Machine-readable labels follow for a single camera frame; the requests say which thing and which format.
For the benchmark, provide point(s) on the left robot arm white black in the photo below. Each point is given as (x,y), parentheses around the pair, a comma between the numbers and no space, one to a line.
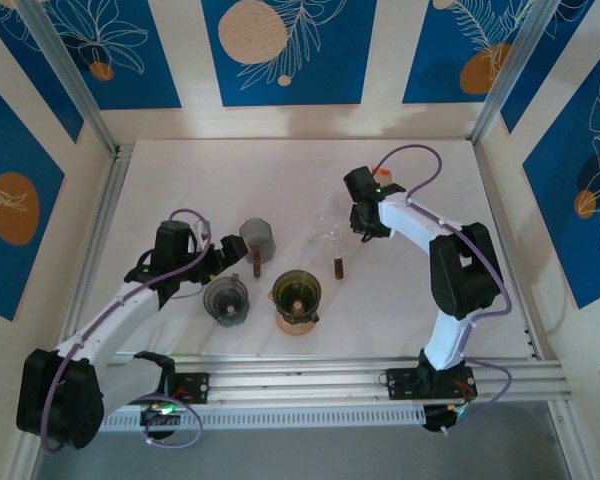
(110,320)

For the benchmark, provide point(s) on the black controller box green light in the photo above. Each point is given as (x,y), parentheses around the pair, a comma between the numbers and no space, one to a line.
(160,420)
(435,417)

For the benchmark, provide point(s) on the aluminium front rail frame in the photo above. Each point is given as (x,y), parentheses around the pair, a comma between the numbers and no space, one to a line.
(305,380)

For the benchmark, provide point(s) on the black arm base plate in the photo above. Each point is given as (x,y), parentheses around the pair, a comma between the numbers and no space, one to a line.
(400,385)
(195,387)

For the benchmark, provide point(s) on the aluminium table side rail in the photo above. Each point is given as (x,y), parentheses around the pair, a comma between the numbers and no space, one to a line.
(110,200)
(500,225)

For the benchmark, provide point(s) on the aluminium frame post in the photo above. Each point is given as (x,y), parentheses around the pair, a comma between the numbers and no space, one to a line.
(70,65)
(505,65)

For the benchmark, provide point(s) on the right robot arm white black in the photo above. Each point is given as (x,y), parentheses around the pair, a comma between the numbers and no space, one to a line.
(410,220)

